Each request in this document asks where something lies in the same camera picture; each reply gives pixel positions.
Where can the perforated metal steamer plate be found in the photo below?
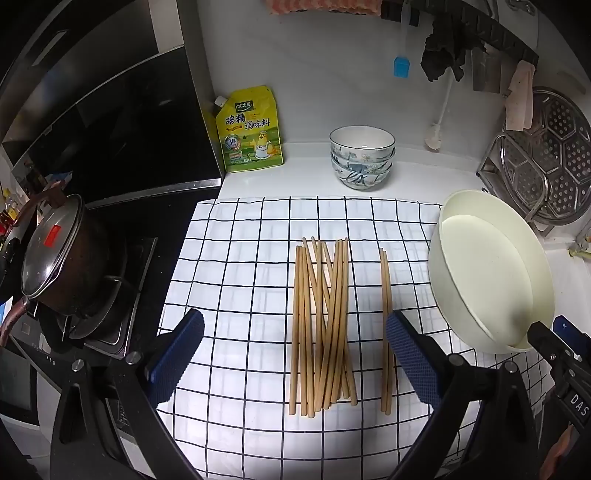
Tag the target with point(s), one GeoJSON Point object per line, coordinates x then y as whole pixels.
{"type": "Point", "coordinates": [563, 152]}

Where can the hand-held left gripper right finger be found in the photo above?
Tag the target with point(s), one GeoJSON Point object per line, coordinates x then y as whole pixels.
{"type": "Point", "coordinates": [411, 360]}

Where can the black range hood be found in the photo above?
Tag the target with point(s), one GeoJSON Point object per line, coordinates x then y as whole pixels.
{"type": "Point", "coordinates": [115, 115]}

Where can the metal dish rack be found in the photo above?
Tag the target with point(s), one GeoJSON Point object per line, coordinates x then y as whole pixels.
{"type": "Point", "coordinates": [496, 157]}

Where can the white bottle brush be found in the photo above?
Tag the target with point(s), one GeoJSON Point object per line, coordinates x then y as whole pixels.
{"type": "Point", "coordinates": [434, 136]}

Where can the person's right hand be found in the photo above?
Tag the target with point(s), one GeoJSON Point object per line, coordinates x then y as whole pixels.
{"type": "Point", "coordinates": [563, 445]}

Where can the yellow seasoning pouch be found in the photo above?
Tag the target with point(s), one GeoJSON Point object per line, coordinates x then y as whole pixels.
{"type": "Point", "coordinates": [249, 134]}

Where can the pink hanging rag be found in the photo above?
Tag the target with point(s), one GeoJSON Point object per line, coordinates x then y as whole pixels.
{"type": "Point", "coordinates": [519, 101]}

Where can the pile of wooden chopsticks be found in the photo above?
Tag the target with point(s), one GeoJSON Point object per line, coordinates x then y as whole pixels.
{"type": "Point", "coordinates": [323, 323]}

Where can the glass pot lid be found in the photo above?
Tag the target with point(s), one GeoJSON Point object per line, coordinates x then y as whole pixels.
{"type": "Point", "coordinates": [51, 249]}

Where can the dark hanging cloth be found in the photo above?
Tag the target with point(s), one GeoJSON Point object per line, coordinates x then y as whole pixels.
{"type": "Point", "coordinates": [443, 50]}

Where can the black wall rail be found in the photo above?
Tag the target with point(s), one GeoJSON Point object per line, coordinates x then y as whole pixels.
{"type": "Point", "coordinates": [508, 44]}

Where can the hanging metal cleaver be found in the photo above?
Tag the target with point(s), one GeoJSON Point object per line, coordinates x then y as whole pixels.
{"type": "Point", "coordinates": [487, 74]}

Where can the colourful condiment containers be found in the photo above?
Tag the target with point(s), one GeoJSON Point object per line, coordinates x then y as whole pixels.
{"type": "Point", "coordinates": [9, 212]}

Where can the brown cooking pot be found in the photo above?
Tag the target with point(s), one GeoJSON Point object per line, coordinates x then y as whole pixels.
{"type": "Point", "coordinates": [92, 267]}

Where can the white checked cloth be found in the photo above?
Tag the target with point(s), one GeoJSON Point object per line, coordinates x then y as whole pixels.
{"type": "Point", "coordinates": [240, 277]}

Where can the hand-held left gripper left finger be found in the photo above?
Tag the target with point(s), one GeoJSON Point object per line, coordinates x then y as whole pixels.
{"type": "Point", "coordinates": [175, 355]}

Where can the blue silicone brush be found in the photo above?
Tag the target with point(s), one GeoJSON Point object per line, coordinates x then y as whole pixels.
{"type": "Point", "coordinates": [401, 67]}

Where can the orange dishcloth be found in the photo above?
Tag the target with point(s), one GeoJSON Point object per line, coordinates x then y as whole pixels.
{"type": "Point", "coordinates": [323, 5]}

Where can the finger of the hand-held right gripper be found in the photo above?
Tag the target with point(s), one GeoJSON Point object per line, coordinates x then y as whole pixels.
{"type": "Point", "coordinates": [563, 325]}
{"type": "Point", "coordinates": [547, 344]}

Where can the gas stove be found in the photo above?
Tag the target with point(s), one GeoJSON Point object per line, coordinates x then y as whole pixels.
{"type": "Point", "coordinates": [134, 295]}

